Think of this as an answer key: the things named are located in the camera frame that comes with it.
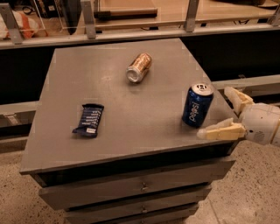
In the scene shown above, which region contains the wooden shelf board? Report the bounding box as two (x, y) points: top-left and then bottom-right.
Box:
(94, 0), (279, 31)

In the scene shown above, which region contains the gold soda can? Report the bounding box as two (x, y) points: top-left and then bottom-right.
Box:
(126, 52), (152, 83)

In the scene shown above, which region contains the dark blue snack bar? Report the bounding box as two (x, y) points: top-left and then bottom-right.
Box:
(73, 103), (104, 138)

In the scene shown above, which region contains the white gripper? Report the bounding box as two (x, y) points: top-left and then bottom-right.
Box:
(197, 87), (280, 145)

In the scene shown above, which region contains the grey drawer cabinet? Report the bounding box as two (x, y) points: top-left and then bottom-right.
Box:
(20, 38), (235, 224)

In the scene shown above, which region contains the blue pepsi can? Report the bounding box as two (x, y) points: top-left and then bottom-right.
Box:
(182, 83), (214, 128)

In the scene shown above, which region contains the grey metal railing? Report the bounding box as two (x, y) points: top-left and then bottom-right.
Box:
(0, 0), (279, 49)

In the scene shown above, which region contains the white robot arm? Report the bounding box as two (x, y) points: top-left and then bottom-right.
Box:
(197, 87), (280, 147)

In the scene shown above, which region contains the dark long bar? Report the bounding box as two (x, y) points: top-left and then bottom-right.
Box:
(94, 8), (158, 21)

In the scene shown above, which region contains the orange white bag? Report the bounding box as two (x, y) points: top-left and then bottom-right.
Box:
(0, 11), (48, 39)

